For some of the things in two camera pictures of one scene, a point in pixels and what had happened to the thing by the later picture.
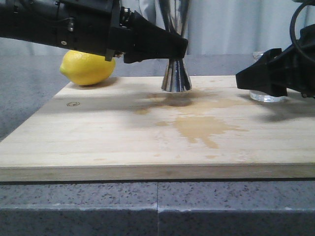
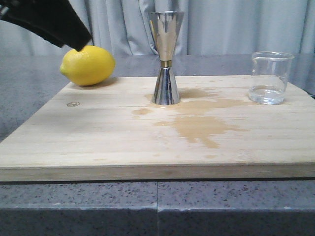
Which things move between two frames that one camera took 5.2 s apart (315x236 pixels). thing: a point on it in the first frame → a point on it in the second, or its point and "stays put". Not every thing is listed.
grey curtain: [215, 27] stays put
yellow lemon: [86, 69] stays put
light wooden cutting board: [129, 129] stays put
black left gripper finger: [151, 41] → [56, 19]
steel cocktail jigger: [176, 78] → [166, 27]
